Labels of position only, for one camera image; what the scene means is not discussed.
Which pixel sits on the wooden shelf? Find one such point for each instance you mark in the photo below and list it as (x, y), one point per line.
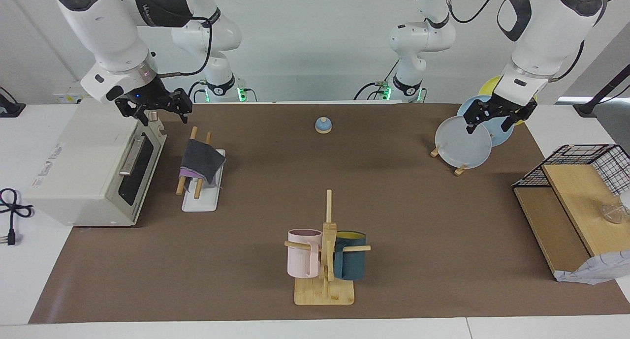
(576, 201)

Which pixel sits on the clear glass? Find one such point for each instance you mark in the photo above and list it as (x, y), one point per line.
(615, 213)

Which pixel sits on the wooden plate rack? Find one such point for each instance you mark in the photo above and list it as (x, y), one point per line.
(460, 170)

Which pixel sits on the purple towel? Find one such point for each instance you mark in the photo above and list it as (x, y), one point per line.
(189, 172)

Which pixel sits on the light blue plate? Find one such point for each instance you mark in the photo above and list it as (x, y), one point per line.
(499, 132)

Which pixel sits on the pale grey plate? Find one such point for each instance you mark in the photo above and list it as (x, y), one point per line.
(462, 144)

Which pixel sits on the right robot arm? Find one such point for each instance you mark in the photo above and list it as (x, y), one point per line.
(106, 31)

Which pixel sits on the dark teal mug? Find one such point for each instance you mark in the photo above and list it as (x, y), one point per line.
(350, 262)

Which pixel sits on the blue call bell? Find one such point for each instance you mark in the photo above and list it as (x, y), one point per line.
(323, 126)

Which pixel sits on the yellow plate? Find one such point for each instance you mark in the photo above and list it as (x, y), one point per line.
(490, 86)

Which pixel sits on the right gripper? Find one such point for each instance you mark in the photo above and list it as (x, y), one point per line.
(145, 92)

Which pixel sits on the wooden mug tree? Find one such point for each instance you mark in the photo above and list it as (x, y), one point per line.
(326, 290)

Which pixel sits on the white toaster oven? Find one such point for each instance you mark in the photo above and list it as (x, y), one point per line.
(83, 167)

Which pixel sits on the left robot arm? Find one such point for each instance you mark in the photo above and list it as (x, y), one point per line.
(539, 31)

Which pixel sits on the dark grey towel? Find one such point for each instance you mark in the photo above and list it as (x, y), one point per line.
(202, 157)

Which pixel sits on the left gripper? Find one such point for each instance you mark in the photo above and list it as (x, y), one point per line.
(512, 105)

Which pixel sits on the pink mug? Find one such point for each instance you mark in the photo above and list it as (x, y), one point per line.
(301, 258)

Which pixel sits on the black stand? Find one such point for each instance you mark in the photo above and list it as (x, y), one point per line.
(9, 107)
(598, 99)

